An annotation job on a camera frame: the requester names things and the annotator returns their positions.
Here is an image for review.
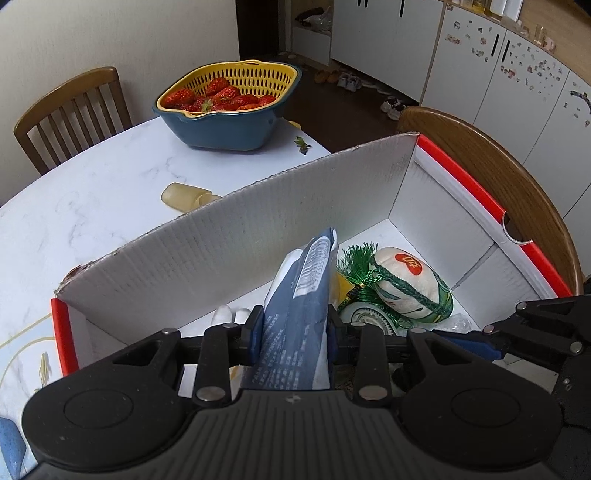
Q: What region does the wooden slatted chair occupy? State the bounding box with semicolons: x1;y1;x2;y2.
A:
14;67;133;176

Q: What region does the white rubbery object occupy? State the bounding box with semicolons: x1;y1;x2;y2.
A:
211;304;254;326

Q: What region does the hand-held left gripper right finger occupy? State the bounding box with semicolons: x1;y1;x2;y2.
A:
327;305;483;407

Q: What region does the yellow colander basket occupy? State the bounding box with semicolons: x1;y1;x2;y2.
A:
156;61;296;114

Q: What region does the red cardboard box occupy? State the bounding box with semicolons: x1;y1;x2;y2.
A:
51;131;573;407

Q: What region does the green tassel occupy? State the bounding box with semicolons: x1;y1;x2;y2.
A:
336;244;384;301

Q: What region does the white green plush pouch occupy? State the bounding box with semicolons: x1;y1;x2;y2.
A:
372;247;455;330

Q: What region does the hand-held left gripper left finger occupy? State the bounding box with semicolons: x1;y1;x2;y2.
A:
108;307;265;407

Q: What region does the wooden round-back chair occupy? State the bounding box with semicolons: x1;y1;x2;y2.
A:
397;106;585;296

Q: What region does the white wall cabinet unit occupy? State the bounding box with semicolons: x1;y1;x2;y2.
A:
291;0;591;217

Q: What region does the white bag with dark label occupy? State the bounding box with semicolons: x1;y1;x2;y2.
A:
240;227;340;391

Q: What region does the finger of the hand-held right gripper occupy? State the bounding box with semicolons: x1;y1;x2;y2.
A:
434;323;583;372
515;294;591;340

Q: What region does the pile of strawberries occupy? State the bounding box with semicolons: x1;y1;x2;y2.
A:
164;77;278;113

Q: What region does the blue bowl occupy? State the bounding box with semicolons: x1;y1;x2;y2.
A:
152;65;303;151

